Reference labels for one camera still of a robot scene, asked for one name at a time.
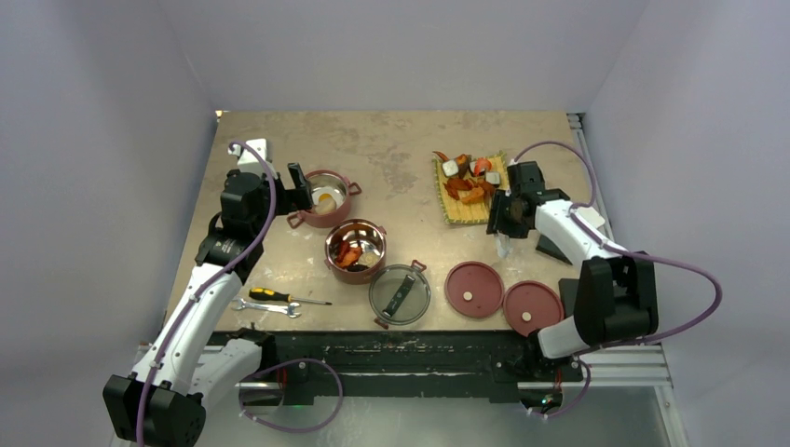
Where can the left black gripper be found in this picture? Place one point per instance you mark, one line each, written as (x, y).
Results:
(292, 199)

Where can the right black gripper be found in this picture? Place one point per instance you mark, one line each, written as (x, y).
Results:
(497, 220)

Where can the red steel pot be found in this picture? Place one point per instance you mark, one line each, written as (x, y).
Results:
(346, 190)
(370, 236)

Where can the metal serving tongs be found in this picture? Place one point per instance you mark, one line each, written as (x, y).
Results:
(503, 246)

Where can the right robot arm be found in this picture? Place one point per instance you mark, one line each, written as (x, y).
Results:
(616, 299)

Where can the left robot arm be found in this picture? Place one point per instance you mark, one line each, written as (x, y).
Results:
(165, 399)

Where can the white small box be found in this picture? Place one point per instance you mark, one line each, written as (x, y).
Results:
(592, 217)

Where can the fried egg toy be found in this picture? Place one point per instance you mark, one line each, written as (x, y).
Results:
(324, 194)

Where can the yellow food tray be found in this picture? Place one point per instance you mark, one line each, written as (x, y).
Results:
(454, 214)

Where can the beige bun toy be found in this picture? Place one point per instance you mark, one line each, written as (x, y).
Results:
(326, 205)

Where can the left red round lid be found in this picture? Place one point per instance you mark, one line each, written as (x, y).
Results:
(474, 289)

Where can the red round lid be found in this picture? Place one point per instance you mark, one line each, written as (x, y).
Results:
(529, 306)
(474, 289)

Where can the right red round lid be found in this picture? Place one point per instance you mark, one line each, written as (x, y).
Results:
(529, 306)

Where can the orange shrimp toy in pot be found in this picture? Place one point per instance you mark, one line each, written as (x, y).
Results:
(348, 255)

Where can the transparent grey pot lid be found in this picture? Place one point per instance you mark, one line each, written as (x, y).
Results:
(399, 294)

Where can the yellow black screwdriver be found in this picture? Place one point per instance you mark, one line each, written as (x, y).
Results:
(263, 294)

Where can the silver open-end wrench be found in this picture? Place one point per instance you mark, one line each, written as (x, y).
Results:
(290, 310)

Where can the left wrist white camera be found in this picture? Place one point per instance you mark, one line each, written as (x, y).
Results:
(250, 155)

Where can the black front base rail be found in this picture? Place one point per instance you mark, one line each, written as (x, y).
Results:
(497, 365)

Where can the aluminium frame rail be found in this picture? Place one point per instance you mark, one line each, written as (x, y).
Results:
(643, 367)

